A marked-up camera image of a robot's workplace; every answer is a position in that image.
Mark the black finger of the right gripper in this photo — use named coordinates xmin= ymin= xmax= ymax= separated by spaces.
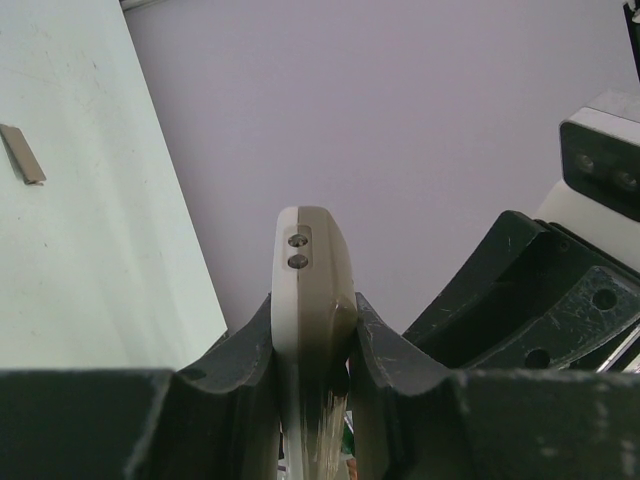
xmin=403 ymin=211 xmax=639 ymax=371

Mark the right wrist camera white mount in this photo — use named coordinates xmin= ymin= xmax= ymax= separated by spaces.
xmin=536 ymin=90 xmax=639 ymax=271

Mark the green battery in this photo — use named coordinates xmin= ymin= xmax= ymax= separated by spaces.
xmin=341 ymin=428 xmax=355 ymax=457

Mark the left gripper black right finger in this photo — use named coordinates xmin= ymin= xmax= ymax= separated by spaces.
xmin=350 ymin=296 xmax=639 ymax=479

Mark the beige battery cover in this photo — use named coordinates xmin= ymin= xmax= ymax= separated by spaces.
xmin=1 ymin=124 xmax=47 ymax=185

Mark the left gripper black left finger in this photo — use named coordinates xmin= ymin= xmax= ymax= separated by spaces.
xmin=1 ymin=303 xmax=280 ymax=479

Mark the white remote control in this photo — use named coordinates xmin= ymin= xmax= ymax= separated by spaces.
xmin=271 ymin=206 xmax=358 ymax=479

